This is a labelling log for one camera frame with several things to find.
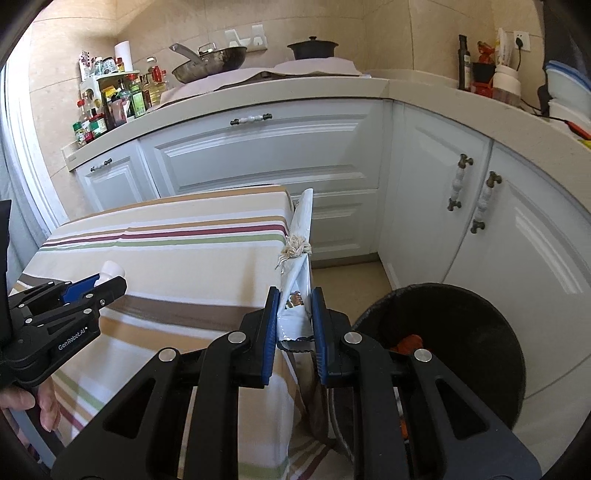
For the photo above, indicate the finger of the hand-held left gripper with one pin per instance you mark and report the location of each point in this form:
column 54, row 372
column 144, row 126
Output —
column 111, row 290
column 81, row 288

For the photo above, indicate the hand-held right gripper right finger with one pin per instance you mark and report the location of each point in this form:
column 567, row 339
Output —
column 322, row 346

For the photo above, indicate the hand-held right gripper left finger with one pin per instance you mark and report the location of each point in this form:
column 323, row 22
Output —
column 268, row 346

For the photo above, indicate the small white bottle red cap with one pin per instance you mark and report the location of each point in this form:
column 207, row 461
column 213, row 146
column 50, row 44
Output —
column 111, row 268

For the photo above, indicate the black trash bin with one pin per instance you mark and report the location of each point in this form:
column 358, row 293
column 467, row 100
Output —
column 461, row 323

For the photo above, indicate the person's left hand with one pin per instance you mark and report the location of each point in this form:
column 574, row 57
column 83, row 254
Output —
column 48, row 406

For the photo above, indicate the grey curtain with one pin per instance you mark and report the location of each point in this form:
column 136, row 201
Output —
column 14, row 161

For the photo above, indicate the group of condiment bottles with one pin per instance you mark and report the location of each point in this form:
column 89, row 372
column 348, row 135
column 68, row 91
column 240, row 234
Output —
column 138, row 97

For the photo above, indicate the white kitchen cabinet unit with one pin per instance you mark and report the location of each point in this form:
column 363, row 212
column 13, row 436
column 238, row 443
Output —
column 277, row 147

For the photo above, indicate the white spice rack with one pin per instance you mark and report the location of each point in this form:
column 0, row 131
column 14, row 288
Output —
column 92, row 85

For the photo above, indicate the paper towel roll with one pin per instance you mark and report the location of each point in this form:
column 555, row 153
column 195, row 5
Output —
column 123, row 55

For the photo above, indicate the steel wok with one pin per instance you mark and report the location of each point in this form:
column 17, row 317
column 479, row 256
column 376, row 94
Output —
column 212, row 64

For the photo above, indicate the pale stove cover cloth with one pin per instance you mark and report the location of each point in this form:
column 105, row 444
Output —
column 323, row 67

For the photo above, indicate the black lidded pot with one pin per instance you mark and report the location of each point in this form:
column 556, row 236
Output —
column 313, row 50

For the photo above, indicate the dark olive oil bottle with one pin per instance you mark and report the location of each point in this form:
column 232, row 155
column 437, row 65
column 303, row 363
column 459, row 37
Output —
column 464, row 64

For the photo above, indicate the white utensil canister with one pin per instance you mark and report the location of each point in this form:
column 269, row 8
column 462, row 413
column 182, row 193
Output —
column 505, row 78

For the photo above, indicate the stack of white containers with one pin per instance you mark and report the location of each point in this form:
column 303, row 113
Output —
column 570, row 83

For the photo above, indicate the dark hanging cloth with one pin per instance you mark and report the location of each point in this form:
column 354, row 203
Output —
column 568, row 27

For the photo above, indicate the white wall hook rack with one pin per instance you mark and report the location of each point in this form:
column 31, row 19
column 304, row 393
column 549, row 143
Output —
column 258, row 34

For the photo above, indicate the white wall socket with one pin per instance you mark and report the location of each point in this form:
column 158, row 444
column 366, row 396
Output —
column 521, row 40

